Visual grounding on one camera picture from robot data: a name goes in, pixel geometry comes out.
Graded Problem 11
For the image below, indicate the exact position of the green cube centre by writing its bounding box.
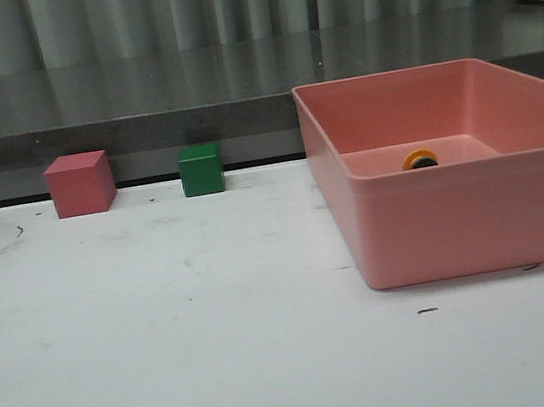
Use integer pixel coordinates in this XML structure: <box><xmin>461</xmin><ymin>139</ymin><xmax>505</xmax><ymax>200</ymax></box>
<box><xmin>178</xmin><ymin>142</ymin><xmax>226</xmax><ymax>198</ymax></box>

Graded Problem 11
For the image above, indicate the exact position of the yellow push button switch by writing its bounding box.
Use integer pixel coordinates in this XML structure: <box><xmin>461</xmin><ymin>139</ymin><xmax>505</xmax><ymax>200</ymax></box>
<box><xmin>402</xmin><ymin>148</ymin><xmax>439</xmax><ymax>171</ymax></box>

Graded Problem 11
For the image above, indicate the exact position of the pink plastic bin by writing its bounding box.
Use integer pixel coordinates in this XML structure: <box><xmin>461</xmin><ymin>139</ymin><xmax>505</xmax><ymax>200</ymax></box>
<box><xmin>292</xmin><ymin>59</ymin><xmax>544</xmax><ymax>290</ymax></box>

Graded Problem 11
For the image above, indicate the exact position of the pink cube by counter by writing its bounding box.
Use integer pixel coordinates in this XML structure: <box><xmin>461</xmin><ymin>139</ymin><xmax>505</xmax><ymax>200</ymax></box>
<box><xmin>44</xmin><ymin>149</ymin><xmax>117</xmax><ymax>219</ymax></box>

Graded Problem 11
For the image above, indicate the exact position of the grey stone counter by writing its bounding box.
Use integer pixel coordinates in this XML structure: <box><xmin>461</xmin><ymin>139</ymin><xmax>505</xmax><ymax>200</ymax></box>
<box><xmin>0</xmin><ymin>0</ymin><xmax>544</xmax><ymax>207</ymax></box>

